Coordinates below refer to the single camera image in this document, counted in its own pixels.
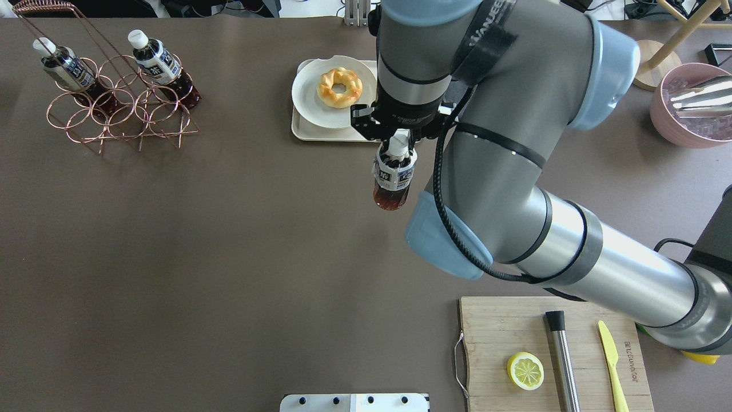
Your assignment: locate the half lemon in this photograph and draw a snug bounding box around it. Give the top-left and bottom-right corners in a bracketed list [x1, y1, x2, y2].
[507, 351, 544, 391]

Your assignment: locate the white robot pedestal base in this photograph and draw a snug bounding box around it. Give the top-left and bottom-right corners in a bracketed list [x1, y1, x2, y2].
[279, 392, 431, 411]

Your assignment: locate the whole lemon lower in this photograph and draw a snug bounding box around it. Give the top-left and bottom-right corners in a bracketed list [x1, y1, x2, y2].
[681, 350, 721, 365]

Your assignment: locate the white round plate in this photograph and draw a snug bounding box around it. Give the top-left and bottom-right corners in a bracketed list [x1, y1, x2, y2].
[291, 56, 377, 129]

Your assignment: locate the glazed ring donut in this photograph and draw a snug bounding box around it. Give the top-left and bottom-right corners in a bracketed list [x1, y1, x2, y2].
[316, 67, 364, 109]

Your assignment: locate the tea bottle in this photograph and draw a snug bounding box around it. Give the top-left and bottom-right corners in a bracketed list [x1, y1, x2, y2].
[373, 129, 418, 211]
[128, 29, 201, 109]
[32, 37, 118, 119]

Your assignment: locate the copper wire bottle rack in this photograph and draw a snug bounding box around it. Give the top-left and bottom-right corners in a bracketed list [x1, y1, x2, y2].
[11, 1, 199, 156]

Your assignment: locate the wooden stand with round base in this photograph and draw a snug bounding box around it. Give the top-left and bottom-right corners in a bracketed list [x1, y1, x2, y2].
[632, 1, 730, 92]

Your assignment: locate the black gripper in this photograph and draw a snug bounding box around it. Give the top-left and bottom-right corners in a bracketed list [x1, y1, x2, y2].
[350, 86, 457, 161]

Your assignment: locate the cream rabbit tray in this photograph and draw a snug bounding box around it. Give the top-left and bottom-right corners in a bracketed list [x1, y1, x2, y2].
[291, 58, 377, 143]

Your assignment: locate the wooden cutting board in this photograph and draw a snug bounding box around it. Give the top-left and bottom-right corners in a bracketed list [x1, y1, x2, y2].
[459, 296, 654, 411]

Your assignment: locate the yellow plastic knife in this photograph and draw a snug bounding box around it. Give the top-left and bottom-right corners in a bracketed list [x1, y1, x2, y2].
[597, 320, 630, 412]

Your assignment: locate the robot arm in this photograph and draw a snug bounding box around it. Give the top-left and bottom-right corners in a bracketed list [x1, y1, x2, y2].
[351, 1, 730, 355]

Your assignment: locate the steel ice scoop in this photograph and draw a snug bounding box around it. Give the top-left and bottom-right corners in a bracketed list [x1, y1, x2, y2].
[669, 75, 731, 118]

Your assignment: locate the steel muddler black tip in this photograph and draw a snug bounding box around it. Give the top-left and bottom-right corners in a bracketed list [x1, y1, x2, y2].
[544, 310, 581, 411]

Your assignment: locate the pink ice bowl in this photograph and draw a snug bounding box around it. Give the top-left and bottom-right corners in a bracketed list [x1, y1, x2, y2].
[650, 63, 730, 149]

